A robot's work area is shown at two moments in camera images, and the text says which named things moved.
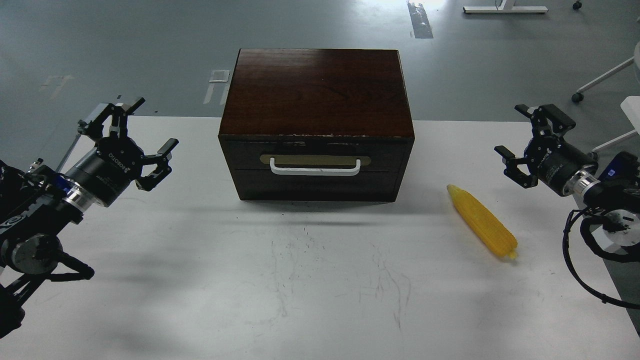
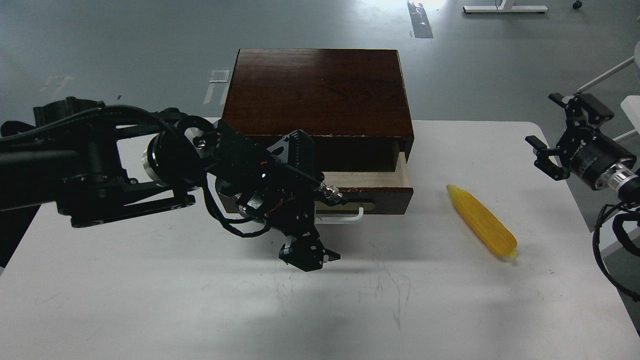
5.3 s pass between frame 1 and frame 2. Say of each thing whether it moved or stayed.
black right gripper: moved
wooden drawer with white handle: moved
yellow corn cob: stayed
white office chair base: stayed
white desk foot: stayed
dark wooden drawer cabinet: stayed
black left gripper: moved
